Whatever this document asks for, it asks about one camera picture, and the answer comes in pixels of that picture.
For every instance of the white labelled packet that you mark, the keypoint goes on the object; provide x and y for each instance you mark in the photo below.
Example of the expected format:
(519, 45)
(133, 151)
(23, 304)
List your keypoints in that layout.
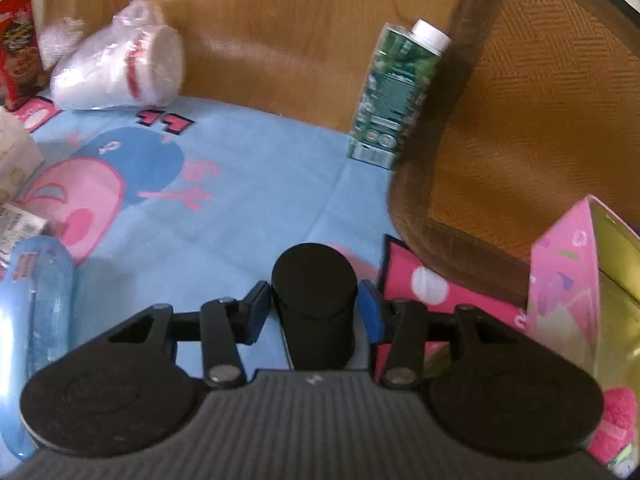
(17, 232)

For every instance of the pink plush toy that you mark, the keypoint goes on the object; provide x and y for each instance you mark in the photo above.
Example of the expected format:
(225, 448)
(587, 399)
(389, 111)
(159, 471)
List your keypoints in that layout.
(612, 430)

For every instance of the blue plastic bottle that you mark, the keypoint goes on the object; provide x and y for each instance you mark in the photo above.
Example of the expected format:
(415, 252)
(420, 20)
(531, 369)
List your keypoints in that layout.
(32, 340)

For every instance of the wooden chair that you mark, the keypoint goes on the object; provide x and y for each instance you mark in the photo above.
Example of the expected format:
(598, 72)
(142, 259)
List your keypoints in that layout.
(525, 120)

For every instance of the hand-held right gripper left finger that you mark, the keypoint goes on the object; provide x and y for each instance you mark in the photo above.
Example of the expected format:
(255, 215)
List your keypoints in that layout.
(258, 311)

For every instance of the beige tissue box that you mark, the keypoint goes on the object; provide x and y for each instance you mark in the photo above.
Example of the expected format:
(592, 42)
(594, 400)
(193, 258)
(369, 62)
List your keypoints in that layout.
(14, 157)

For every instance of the black cylindrical container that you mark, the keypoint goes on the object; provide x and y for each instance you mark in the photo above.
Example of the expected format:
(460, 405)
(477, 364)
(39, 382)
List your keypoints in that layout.
(314, 305)

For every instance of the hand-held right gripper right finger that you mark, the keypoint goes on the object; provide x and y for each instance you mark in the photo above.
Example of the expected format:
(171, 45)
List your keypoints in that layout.
(372, 312)

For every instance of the blue printed blanket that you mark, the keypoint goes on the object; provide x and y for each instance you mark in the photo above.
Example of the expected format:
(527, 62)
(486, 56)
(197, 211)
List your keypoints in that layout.
(200, 185)

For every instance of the red snack packet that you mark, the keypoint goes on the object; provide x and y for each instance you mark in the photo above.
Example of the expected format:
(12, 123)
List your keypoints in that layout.
(17, 47)

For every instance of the green drink carton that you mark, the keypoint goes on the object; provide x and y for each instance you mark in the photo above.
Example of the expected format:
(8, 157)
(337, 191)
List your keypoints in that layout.
(391, 92)

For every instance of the bagged stack of paper cups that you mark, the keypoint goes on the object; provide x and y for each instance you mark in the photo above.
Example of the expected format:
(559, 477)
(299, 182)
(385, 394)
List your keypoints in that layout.
(120, 62)

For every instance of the pink gift bag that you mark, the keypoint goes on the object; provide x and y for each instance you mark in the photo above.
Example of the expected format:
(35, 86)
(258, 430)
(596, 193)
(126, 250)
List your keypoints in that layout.
(575, 290)

